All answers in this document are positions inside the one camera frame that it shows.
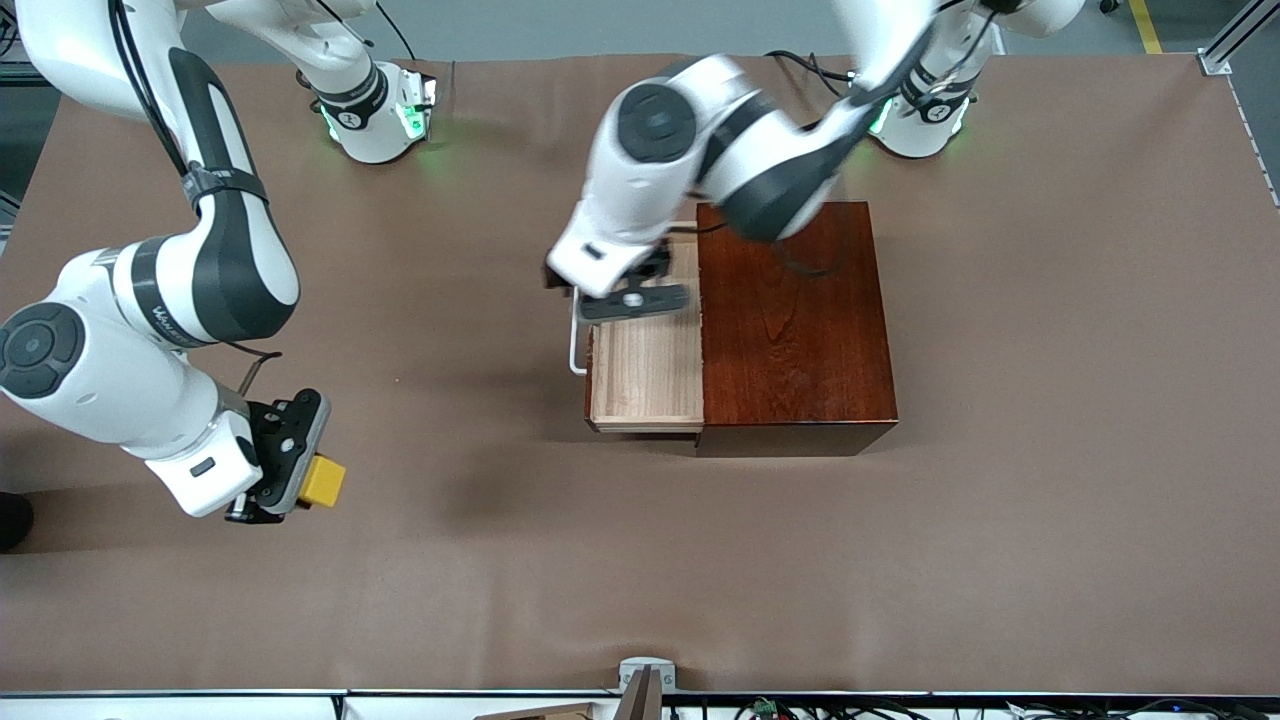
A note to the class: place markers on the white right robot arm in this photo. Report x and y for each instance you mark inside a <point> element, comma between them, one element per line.
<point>90,380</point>

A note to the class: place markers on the black round object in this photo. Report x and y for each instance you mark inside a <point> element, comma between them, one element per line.
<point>12,522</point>

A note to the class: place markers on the yellow cube block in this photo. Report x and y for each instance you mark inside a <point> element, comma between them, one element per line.
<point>325,480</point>

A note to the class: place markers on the dark brown wooden cabinet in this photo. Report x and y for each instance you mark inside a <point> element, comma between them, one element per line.
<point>800,350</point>

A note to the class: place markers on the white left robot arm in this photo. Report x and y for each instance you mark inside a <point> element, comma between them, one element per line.
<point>640,190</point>

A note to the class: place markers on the grey camera post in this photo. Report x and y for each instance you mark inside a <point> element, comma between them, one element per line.
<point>640,700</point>

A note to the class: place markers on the tan cardboard piece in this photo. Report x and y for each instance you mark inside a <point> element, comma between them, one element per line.
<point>550,714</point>

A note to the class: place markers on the grey metal bracket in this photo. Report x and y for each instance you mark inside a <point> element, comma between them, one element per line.
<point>630,665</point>

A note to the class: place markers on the aluminium extrusion bar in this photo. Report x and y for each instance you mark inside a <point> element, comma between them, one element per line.
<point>1235,35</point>

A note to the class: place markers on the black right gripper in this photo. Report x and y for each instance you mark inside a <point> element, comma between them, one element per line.
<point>243,513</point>

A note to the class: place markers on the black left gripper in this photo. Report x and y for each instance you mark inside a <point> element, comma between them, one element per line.
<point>655,264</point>

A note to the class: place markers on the brown table cover sheet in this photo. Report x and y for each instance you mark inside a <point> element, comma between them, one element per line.
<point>500,550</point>

